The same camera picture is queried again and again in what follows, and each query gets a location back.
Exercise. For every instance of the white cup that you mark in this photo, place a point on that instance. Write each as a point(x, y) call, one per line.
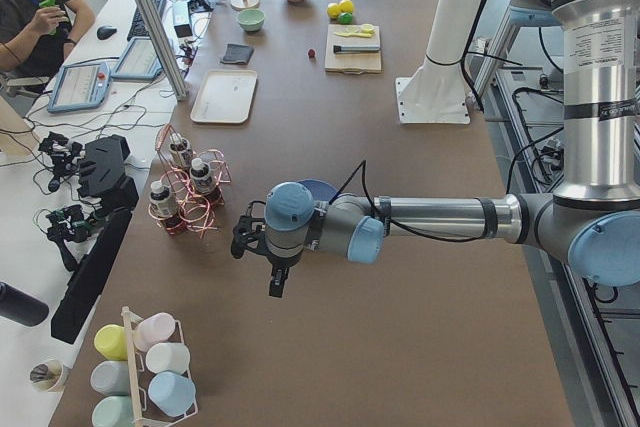
point(168, 356)

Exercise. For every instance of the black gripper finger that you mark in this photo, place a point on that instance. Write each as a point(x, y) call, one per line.
point(275, 283)
point(282, 278)

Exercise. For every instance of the teach pendant tablet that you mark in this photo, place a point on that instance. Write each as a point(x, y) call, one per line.
point(138, 62)
point(79, 87)

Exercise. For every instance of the black computer mouse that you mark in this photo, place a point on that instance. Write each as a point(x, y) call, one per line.
point(105, 32)

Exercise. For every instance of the black handled knife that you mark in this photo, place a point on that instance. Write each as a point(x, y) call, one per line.
point(355, 49)

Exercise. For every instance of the paper cup with utensils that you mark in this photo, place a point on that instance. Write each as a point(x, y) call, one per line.
point(49, 376)

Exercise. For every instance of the black 3d printed bracket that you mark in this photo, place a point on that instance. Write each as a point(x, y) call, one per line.
point(102, 173)

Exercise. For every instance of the green lime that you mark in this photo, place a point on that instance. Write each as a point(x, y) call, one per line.
point(345, 18)

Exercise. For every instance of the yellow cup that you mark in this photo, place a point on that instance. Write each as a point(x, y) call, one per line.
point(110, 342)

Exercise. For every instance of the black flask bottle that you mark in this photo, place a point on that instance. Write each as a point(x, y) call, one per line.
point(22, 308)

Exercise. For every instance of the blue cup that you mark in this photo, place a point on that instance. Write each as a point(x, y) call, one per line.
point(172, 393)

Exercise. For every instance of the cream rectangular tray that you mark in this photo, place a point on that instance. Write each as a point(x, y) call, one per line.
point(224, 97)

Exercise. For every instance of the copper wire bottle rack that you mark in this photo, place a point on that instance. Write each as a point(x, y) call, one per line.
point(196, 211)

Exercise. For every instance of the pink cup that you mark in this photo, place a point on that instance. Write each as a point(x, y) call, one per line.
point(153, 330)

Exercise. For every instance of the white wire cup rack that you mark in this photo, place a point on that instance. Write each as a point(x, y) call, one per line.
point(145, 412)

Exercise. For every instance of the wooden cutting board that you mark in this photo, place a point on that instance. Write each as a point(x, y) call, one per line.
point(352, 63)

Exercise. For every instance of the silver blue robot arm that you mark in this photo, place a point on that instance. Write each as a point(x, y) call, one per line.
point(590, 221)

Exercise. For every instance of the dark grey cloth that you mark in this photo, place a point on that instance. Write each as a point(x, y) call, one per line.
point(237, 54)

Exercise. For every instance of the aluminium frame post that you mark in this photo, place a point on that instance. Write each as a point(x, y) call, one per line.
point(162, 47)

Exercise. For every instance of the dark bottle white cap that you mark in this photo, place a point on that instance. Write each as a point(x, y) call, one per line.
point(181, 151)

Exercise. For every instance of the yellow lemon slice piece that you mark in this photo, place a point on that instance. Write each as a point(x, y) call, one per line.
point(360, 31)

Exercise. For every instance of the yellow lemon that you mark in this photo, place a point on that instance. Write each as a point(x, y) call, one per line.
point(333, 10)
point(346, 6)

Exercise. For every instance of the green bowl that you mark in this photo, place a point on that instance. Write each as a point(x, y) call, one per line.
point(251, 20)

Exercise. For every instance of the mint green cup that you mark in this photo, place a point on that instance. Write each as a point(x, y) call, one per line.
point(113, 411)

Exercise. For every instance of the blue plate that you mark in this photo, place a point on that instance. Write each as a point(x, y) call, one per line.
point(320, 190)

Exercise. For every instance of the seated person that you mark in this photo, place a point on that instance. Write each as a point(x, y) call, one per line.
point(36, 40)

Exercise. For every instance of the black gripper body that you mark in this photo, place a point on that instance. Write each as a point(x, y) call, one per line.
point(281, 262)

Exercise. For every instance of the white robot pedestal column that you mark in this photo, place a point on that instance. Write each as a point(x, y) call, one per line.
point(436, 93)

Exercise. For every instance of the grey cup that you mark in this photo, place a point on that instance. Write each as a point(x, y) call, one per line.
point(111, 378)

